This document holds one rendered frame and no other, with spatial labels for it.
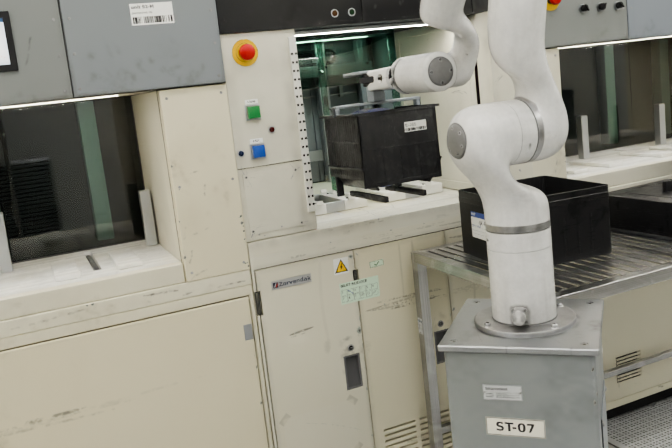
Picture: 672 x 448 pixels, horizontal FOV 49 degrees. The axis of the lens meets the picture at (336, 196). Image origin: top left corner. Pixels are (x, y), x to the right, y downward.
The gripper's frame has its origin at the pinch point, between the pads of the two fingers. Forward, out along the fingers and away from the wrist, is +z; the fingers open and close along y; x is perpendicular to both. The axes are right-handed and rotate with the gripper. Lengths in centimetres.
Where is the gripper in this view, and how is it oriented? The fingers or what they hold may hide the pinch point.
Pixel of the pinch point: (374, 79)
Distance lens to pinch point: 186.6
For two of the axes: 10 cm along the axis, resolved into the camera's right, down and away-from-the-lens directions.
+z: -4.0, -0.9, 9.1
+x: -1.1, -9.8, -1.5
